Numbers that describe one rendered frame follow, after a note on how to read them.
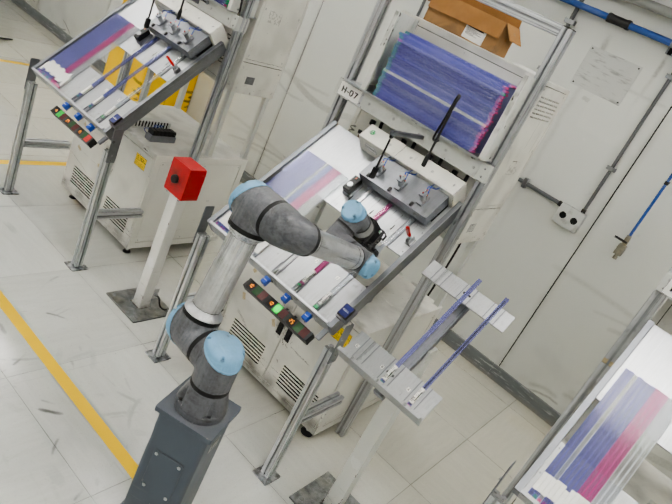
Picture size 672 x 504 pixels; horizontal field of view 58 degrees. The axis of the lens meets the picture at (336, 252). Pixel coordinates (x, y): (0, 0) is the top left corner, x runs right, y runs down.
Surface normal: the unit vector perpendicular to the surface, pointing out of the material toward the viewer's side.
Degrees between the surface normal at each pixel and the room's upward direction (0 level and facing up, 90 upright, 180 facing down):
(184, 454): 90
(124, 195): 90
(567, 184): 90
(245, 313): 90
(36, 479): 0
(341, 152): 43
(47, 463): 0
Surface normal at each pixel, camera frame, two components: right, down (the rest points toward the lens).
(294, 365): -0.59, 0.08
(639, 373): -0.12, -0.53
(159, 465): -0.31, 0.27
